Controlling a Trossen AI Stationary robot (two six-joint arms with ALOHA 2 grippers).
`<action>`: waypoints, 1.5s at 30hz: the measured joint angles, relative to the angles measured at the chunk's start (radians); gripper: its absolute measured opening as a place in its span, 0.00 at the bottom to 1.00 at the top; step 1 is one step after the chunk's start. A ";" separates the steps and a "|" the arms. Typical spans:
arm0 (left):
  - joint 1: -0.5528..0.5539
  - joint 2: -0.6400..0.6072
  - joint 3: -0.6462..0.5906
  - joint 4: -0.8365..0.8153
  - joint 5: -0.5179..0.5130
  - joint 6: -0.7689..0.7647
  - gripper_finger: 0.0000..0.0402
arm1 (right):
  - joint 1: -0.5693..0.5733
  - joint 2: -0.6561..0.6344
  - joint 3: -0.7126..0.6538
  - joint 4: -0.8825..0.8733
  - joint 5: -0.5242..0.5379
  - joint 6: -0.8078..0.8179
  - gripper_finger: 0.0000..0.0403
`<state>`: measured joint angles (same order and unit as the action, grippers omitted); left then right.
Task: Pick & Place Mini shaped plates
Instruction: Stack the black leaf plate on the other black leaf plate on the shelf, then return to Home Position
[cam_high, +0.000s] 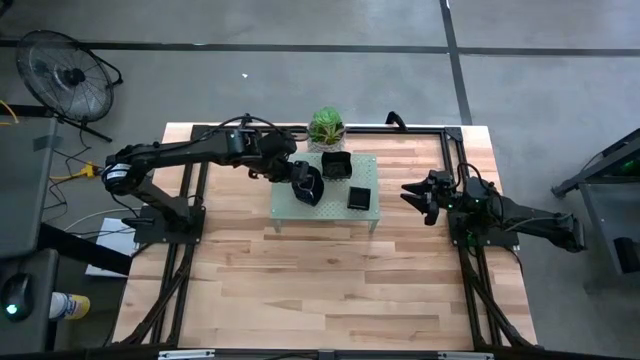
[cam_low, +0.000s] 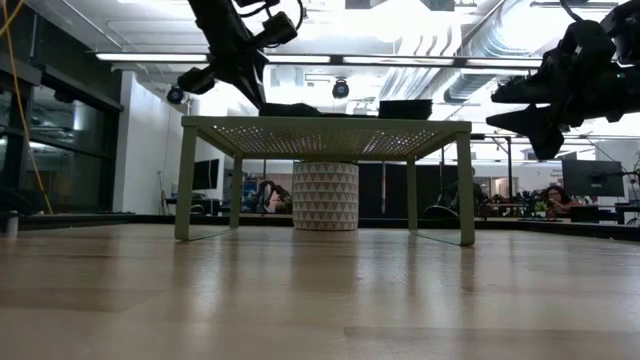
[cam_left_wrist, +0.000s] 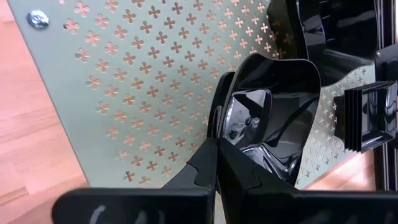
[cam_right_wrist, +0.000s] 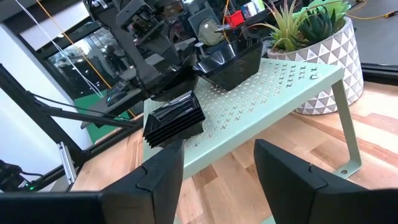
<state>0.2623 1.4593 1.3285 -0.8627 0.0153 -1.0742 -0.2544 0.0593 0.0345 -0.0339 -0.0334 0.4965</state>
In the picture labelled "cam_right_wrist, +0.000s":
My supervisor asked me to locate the succulent in white patterned pot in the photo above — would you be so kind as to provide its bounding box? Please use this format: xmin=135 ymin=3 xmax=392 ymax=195
xmin=242 ymin=0 xmax=364 ymax=115

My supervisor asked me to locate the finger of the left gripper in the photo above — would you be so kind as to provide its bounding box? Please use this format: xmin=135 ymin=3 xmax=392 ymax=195
xmin=107 ymin=18 xmax=164 ymax=93
xmin=146 ymin=34 xmax=187 ymax=74

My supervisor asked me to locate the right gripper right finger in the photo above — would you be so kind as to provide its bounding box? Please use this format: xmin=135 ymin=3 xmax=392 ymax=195
xmin=253 ymin=139 xmax=398 ymax=224

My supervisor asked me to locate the black deep square mini bowl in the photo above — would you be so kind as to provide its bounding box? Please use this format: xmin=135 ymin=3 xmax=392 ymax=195
xmin=192 ymin=39 xmax=265 ymax=92

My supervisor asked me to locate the olive green backpack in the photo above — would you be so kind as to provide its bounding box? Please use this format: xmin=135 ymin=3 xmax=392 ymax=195
xmin=197 ymin=18 xmax=225 ymax=47

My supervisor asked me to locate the white cable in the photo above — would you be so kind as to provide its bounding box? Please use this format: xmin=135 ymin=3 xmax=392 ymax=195
xmin=14 ymin=0 xmax=105 ymax=100

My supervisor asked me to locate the yellow extension cord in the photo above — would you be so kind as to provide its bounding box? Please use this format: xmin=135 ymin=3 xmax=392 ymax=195
xmin=345 ymin=10 xmax=398 ymax=21

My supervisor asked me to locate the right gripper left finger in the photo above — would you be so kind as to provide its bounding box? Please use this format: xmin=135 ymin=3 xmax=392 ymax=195
xmin=0 ymin=139 xmax=185 ymax=224

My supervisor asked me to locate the yellow hanging cable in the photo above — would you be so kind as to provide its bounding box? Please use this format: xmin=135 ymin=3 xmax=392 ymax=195
xmin=35 ymin=0 xmax=113 ymax=90

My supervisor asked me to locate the black computer mouse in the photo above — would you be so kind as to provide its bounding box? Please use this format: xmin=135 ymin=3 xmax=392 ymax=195
xmin=106 ymin=90 xmax=127 ymax=106

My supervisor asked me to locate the green perforated metal shelf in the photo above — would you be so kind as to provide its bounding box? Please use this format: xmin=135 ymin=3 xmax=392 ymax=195
xmin=142 ymin=57 xmax=363 ymax=181

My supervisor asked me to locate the grey chair backrest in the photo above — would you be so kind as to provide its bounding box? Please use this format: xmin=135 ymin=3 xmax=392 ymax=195
xmin=187 ymin=7 xmax=215 ymax=32

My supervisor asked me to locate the red container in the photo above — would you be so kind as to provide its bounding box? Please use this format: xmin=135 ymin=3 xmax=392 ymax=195
xmin=224 ymin=9 xmax=246 ymax=28

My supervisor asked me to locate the black small square mini plate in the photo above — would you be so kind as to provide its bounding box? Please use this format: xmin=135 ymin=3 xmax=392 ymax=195
xmin=143 ymin=113 xmax=206 ymax=142
xmin=146 ymin=90 xmax=201 ymax=128
xmin=143 ymin=107 xmax=205 ymax=136
xmin=144 ymin=119 xmax=206 ymax=149

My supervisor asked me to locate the green floor mat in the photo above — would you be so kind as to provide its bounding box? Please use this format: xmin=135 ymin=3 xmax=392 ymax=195
xmin=73 ymin=90 xmax=131 ymax=144

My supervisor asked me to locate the silver metal bracket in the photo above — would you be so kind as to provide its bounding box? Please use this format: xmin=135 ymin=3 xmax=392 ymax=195
xmin=57 ymin=141 xmax=77 ymax=185

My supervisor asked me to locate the white box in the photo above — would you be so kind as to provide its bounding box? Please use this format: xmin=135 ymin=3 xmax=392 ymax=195
xmin=241 ymin=0 xmax=266 ymax=19

